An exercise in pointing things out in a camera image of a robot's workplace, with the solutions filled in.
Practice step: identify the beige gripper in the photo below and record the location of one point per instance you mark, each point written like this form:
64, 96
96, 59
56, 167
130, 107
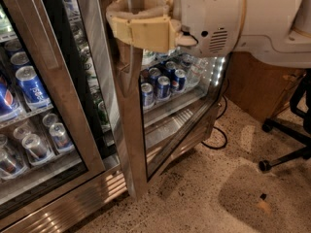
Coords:
210, 15

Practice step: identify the glass fridge door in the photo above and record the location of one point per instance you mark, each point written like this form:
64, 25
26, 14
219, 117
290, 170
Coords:
53, 193
149, 138

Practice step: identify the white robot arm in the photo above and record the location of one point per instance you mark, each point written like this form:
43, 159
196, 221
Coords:
275, 32

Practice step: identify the clear water bottle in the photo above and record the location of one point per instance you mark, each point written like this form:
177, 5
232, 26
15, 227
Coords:
196, 70

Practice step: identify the blue can bottom shelf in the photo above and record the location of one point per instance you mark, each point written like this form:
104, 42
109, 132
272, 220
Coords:
147, 94

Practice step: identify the green soda can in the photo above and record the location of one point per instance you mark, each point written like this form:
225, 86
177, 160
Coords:
102, 113

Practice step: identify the wooden counter cabinet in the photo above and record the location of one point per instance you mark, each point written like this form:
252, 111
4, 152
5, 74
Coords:
261, 90

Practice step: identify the blue pepsi can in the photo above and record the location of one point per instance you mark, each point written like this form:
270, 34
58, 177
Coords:
8, 103
31, 86

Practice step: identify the front blue pepsi can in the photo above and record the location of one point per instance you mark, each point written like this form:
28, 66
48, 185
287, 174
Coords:
8, 103

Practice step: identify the silver can lower left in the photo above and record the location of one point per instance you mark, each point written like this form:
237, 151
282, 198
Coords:
35, 146

